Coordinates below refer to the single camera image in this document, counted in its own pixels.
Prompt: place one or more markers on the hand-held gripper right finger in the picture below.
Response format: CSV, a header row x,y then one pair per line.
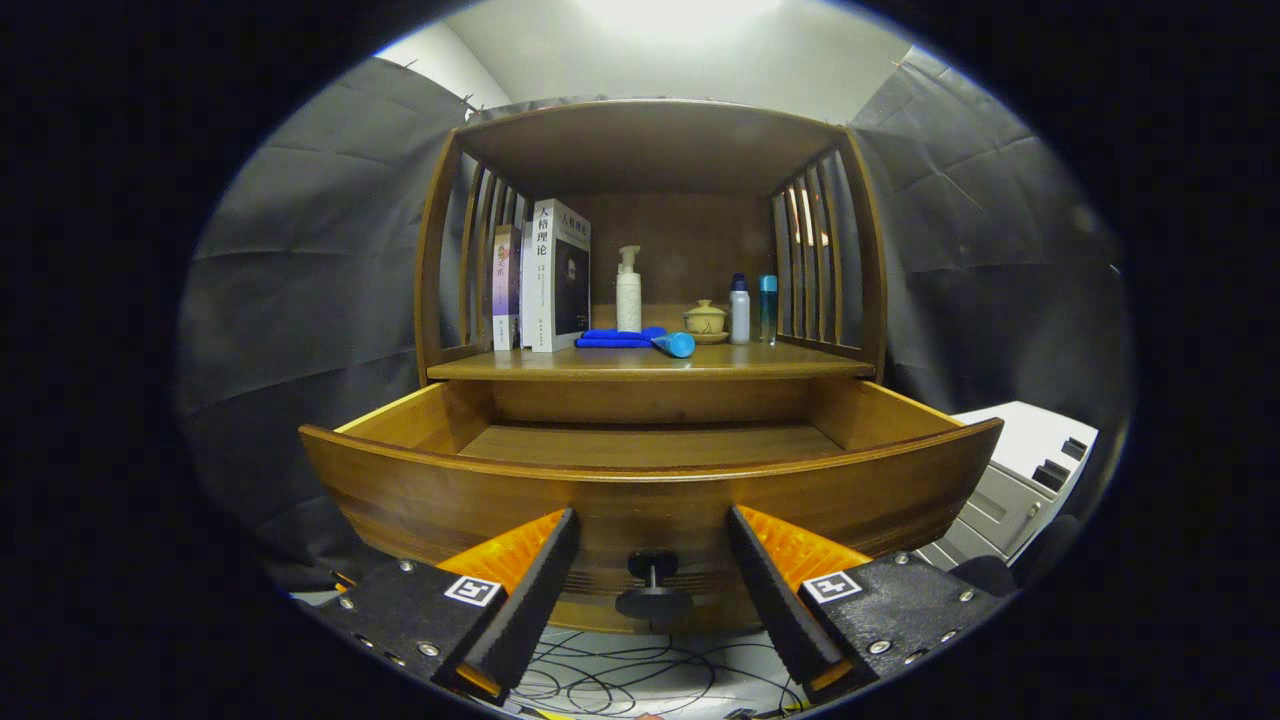
x,y
775,600

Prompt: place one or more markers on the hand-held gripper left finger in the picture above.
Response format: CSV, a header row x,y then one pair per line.
x,y
530,600

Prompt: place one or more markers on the wooden drawer with black knob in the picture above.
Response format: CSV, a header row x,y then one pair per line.
x,y
450,500

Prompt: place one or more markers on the blue cosmetic tube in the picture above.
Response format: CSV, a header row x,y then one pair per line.
x,y
678,345

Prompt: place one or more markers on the wooden countertop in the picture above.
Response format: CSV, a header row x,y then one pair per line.
x,y
760,362

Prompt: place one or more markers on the white metal cabinet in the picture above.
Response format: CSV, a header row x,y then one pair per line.
x,y
1020,450

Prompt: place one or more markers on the wooden cabinet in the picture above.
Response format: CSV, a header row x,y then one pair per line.
x,y
650,150

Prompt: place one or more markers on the blue folded cloth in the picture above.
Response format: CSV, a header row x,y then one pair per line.
x,y
610,338

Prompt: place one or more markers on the clear bottle with teal cap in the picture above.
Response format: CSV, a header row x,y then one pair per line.
x,y
768,315

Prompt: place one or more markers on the white bottle with blue cap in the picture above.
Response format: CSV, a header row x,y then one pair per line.
x,y
739,315

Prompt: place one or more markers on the beige lidded teacup with saucer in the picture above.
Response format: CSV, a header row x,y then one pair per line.
x,y
706,320

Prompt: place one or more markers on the white pump bottle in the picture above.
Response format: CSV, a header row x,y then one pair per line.
x,y
628,300

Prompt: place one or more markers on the purple book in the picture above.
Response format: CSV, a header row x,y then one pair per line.
x,y
505,285

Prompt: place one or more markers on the white book with portrait cover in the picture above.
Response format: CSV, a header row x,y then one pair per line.
x,y
540,280

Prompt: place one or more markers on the ceiling light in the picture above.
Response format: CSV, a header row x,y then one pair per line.
x,y
680,10

